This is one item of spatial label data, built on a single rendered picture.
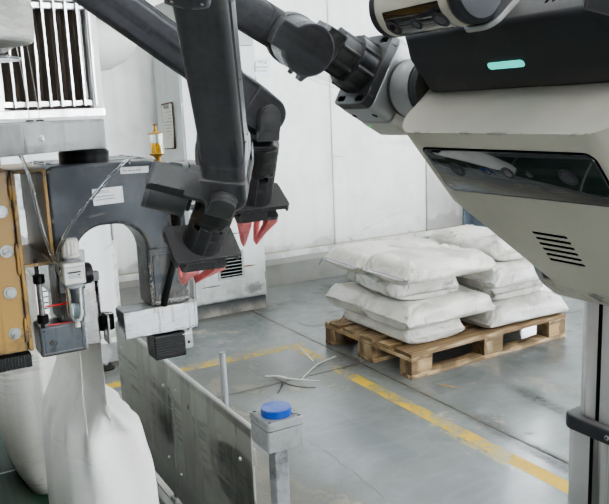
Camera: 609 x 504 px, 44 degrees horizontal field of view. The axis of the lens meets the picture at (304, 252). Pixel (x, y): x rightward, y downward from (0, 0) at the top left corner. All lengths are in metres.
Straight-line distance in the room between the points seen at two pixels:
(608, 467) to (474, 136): 0.53
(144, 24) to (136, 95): 4.54
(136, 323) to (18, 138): 0.40
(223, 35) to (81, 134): 0.67
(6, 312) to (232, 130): 0.65
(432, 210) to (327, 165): 1.22
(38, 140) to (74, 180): 0.11
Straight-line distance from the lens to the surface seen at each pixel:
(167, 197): 1.00
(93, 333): 1.43
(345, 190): 6.40
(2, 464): 2.57
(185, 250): 1.07
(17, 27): 1.16
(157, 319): 1.44
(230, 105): 0.82
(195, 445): 2.04
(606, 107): 0.87
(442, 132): 1.01
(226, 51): 0.76
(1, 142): 1.23
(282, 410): 1.46
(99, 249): 4.23
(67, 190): 1.35
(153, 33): 1.08
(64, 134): 1.34
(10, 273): 1.36
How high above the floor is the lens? 1.42
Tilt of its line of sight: 11 degrees down
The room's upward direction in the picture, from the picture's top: 2 degrees counter-clockwise
